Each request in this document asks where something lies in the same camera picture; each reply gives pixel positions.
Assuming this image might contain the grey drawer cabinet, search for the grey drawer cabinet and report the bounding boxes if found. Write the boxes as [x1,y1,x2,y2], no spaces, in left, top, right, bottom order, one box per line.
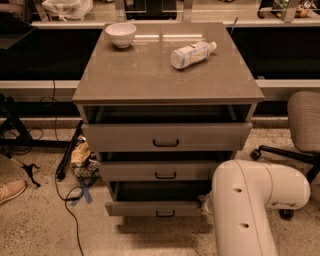
[71,21,265,211]

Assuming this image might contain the black tripod stand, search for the black tripod stand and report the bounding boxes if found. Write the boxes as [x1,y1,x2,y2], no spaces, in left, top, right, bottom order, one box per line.
[0,94,70,187]

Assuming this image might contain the grey office chair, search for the grey office chair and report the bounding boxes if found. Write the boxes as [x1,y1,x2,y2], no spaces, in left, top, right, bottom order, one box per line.
[250,91,320,219]

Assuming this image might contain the tan shoe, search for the tan shoe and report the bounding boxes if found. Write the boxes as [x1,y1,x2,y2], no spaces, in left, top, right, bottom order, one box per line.
[0,180,27,204]

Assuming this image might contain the grey bottom drawer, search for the grey bottom drawer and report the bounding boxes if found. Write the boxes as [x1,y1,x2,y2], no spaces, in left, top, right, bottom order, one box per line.
[105,180,211,218]

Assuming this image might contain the black leaning bar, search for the black leaning bar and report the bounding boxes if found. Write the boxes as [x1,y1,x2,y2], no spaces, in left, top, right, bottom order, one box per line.
[56,121,83,180]

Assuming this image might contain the white ceramic bowl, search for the white ceramic bowl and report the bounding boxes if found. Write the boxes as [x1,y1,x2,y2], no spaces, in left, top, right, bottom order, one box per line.
[105,23,137,48]

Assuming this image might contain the grey middle drawer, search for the grey middle drawer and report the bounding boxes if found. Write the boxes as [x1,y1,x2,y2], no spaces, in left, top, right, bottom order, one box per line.
[98,160,221,181]

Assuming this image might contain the white plastic bottle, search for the white plastic bottle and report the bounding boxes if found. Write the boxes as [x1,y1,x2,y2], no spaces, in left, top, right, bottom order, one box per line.
[171,41,217,70]

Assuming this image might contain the white plastic bag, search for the white plastic bag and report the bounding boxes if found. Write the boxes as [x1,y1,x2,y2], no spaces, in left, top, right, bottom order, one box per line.
[42,0,93,21]

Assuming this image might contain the grey top drawer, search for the grey top drawer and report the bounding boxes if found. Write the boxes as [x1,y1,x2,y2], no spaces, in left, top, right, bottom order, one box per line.
[82,123,252,152]

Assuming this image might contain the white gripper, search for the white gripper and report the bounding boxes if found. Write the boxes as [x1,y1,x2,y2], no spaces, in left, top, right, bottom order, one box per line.
[198,194,213,215]

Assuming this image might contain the snack packages on floor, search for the snack packages on floor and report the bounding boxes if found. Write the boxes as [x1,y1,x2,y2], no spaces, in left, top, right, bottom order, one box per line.
[70,135,100,178]

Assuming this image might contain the blue tape cross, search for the blue tape cross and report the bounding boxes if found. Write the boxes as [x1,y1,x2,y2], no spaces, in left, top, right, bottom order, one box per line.
[70,177,98,206]

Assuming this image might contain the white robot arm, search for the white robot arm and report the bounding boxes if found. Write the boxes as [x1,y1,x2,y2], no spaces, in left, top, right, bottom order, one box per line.
[200,160,310,256]

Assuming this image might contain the grey drawer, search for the grey drawer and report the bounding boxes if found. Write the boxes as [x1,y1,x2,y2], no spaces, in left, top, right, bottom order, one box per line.
[105,180,211,218]
[82,123,252,152]
[98,160,221,181]

